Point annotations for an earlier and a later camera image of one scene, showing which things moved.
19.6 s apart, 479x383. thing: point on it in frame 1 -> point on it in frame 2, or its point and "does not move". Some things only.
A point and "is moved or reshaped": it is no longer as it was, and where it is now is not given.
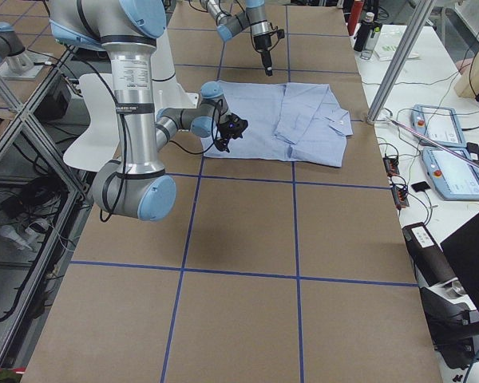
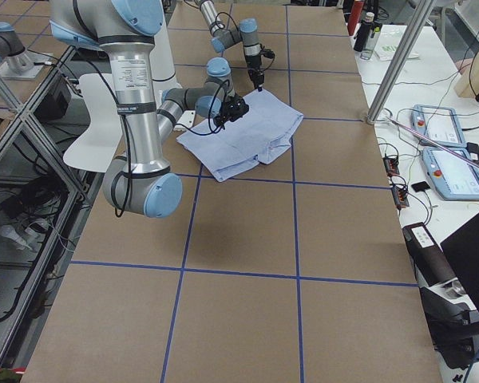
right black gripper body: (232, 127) -> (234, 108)
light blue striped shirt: (295, 121) is moved or reshaped
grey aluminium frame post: (421, 13) does not move
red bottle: (355, 9) does not move
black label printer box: (429, 257) does not move
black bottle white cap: (363, 32) does not move
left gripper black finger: (267, 60) -> (257, 79)
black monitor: (471, 252) does not move
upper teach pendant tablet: (440, 124) does not move
